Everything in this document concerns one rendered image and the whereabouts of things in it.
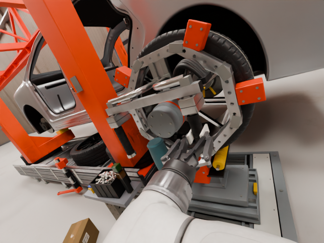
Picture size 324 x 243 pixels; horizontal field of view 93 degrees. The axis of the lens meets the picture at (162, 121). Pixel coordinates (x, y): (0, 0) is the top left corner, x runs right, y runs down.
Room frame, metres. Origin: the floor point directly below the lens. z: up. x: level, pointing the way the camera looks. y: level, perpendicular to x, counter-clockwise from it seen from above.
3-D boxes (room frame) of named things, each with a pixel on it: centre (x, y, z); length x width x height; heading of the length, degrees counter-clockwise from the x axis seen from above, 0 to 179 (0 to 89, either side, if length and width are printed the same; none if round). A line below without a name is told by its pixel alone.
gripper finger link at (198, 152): (0.35, -0.06, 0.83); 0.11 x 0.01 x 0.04; 133
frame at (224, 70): (0.73, -0.09, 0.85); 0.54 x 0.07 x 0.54; 54
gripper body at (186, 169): (0.31, 0.00, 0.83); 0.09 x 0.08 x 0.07; 144
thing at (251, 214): (0.87, -0.19, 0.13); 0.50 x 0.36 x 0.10; 54
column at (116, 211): (0.92, 0.52, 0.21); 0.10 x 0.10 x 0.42; 54
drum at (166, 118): (0.67, -0.05, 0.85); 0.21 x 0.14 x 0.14; 144
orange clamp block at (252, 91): (0.55, -0.35, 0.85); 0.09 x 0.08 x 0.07; 54
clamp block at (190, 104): (0.46, -0.11, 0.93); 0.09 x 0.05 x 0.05; 144
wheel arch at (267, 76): (1.23, -0.45, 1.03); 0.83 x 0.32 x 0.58; 54
